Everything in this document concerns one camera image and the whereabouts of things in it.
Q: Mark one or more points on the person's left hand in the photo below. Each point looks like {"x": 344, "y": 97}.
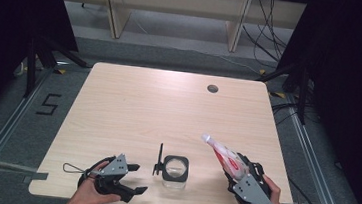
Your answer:
{"x": 88, "y": 195}

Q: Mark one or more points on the black curtain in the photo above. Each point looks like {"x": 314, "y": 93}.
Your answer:
{"x": 355, "y": 82}
{"x": 1, "y": 31}

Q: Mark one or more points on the grey round table grommet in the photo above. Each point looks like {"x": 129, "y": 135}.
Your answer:
{"x": 212, "y": 88}

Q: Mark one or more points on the clear jar with black lid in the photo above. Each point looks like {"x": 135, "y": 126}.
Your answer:
{"x": 166, "y": 175}

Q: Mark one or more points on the red and white refill pouch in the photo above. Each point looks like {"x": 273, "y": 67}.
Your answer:
{"x": 230, "y": 160}

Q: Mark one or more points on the black metal stand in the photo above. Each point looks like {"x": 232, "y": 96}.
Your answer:
{"x": 303, "y": 93}
{"x": 31, "y": 67}

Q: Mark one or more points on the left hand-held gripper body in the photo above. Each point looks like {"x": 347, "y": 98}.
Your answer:
{"x": 114, "y": 169}

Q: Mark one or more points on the aluminium floor rail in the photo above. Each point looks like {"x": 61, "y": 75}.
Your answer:
{"x": 316, "y": 175}
{"x": 1, "y": 135}

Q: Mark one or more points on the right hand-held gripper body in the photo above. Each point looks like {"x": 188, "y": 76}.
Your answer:
{"x": 254, "y": 192}

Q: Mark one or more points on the yellow black tape piece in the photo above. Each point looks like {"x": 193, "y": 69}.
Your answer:
{"x": 262, "y": 71}
{"x": 278, "y": 95}
{"x": 60, "y": 71}

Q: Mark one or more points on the light wooden shelf unit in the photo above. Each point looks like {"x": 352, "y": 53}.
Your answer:
{"x": 120, "y": 12}

